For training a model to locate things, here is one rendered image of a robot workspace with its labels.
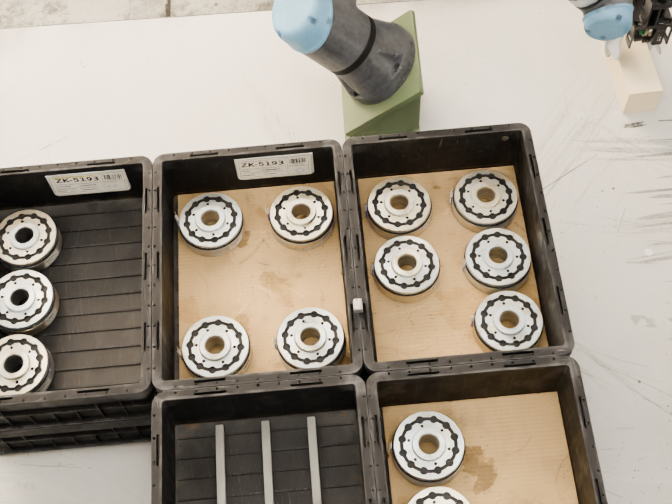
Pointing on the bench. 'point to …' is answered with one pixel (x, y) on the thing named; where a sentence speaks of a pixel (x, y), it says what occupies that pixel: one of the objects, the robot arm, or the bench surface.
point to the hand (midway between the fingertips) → (627, 46)
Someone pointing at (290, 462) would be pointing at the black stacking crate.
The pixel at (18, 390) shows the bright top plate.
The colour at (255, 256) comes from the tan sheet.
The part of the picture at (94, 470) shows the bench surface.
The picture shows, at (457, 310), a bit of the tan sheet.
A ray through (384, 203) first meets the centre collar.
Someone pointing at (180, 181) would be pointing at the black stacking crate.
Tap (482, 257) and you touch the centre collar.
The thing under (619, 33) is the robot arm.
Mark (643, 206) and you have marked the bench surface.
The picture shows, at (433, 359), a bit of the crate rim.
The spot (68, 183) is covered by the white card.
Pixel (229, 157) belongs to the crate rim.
